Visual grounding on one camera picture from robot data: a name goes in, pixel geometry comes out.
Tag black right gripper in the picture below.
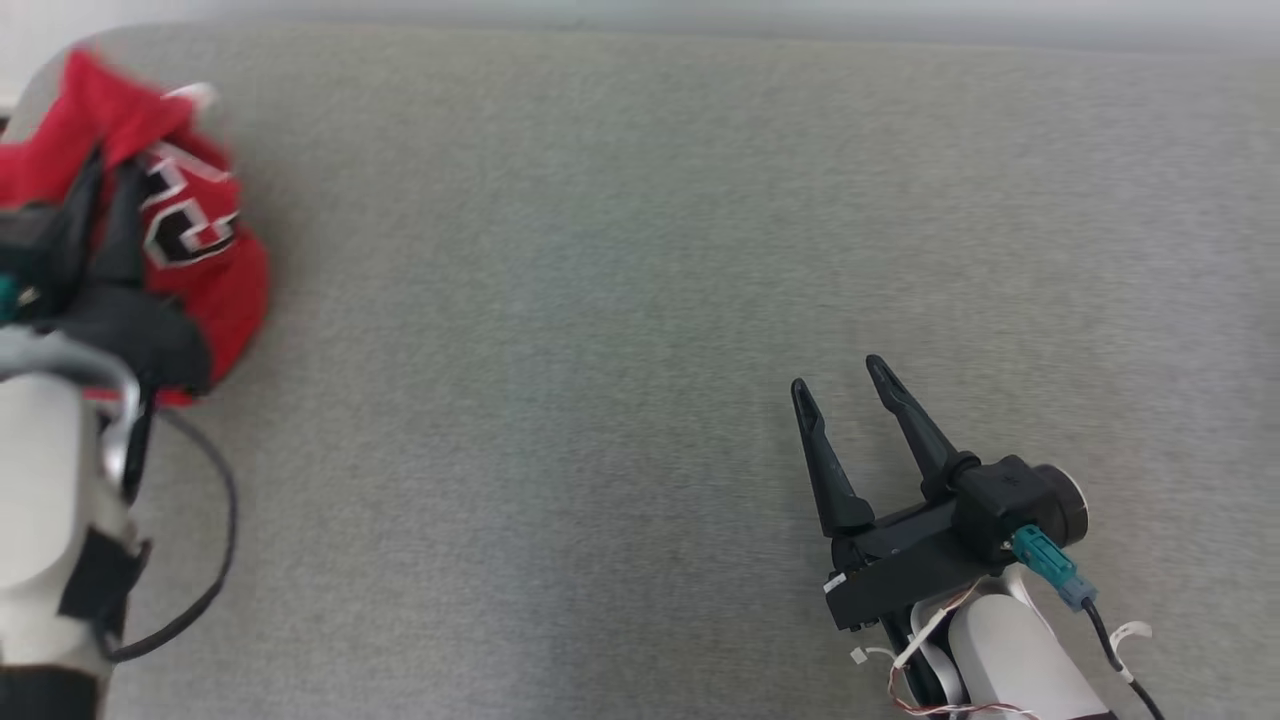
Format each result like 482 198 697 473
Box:
791 354 1009 633

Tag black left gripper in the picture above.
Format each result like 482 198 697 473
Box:
35 150 217 397

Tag red basketball jersey white trim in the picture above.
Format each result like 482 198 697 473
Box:
0 48 272 409

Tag thin red white wires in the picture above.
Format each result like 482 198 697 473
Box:
850 584 1043 720

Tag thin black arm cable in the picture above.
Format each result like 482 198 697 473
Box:
104 404 239 664

